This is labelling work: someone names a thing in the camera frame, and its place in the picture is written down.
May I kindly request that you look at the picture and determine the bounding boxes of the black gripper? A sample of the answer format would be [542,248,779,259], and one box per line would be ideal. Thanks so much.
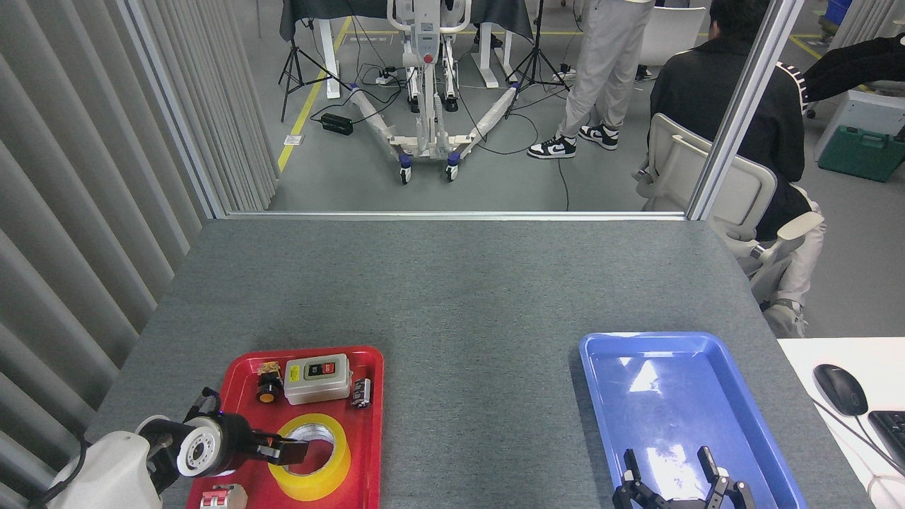
[612,447,756,509]
[225,416,310,473]

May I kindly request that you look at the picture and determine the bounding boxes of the yellow tape roll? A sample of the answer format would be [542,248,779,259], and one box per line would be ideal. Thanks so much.
[267,414,352,503]

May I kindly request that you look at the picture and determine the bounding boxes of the black push button orange cap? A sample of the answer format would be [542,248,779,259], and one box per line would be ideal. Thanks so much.
[256,362,285,405]

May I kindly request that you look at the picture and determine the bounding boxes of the white circuit breaker red levers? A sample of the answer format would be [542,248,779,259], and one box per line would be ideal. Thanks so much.
[200,484,248,509]

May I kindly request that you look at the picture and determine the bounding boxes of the red plastic tray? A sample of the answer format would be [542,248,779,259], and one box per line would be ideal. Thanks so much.
[186,345,385,509]

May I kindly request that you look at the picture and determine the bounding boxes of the blue plastic tray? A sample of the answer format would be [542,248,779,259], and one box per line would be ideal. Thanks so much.
[578,331,808,509]

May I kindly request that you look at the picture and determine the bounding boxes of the black computer mouse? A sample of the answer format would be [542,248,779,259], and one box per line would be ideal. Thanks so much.
[813,363,869,417]

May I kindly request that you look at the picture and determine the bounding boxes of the black keyboard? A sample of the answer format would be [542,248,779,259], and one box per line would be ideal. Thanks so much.
[868,410,905,471]

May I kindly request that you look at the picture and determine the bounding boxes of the white desk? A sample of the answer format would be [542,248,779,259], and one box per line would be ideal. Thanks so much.
[778,337,905,509]

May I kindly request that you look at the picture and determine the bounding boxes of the white office chair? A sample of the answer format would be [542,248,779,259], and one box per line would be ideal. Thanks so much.
[633,113,824,339]

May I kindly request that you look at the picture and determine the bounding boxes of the grey slatted curtain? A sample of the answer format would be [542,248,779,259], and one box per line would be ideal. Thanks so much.
[831,0,905,50]
[0,0,280,509]

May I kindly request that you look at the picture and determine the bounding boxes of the green plastic case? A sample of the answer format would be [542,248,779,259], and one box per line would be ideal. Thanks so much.
[818,125,905,183]

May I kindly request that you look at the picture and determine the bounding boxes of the black tripod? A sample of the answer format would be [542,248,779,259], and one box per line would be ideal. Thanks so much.
[278,0,352,122]
[506,0,570,117]

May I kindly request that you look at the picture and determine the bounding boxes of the seated person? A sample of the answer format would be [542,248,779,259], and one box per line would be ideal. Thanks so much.
[649,0,827,337]

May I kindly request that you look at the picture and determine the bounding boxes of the white cabinet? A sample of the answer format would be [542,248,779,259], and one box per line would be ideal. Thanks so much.
[813,88,905,163]

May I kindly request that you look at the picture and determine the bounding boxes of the white stand on wheels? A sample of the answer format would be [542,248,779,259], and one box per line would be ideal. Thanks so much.
[350,0,520,186]

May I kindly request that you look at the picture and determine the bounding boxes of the standing person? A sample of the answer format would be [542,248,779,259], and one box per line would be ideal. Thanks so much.
[527,0,655,160]

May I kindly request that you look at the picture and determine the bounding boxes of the table with black cloth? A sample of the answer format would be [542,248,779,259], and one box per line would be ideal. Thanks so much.
[279,0,535,100]

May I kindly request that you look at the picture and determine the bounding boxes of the person with black sleeve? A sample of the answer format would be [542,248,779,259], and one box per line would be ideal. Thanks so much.
[802,35,905,103]

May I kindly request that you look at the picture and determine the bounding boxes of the grey on-off switch box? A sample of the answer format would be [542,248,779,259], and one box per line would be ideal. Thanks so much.
[283,353,353,406]

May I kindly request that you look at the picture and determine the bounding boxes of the black mouse cable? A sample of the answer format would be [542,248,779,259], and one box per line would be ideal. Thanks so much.
[812,396,905,476]

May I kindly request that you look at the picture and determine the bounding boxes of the white cable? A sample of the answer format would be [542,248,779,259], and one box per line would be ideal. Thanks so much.
[866,472,905,509]

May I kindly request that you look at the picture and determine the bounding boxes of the silver frame rail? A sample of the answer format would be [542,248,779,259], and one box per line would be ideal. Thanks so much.
[225,210,688,221]

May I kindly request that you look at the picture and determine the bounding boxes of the black floor cable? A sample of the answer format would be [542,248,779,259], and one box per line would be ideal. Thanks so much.
[452,85,571,211]

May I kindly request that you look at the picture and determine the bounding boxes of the silver frame post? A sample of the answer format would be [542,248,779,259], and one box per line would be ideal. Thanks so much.
[117,0,228,220]
[686,0,807,221]

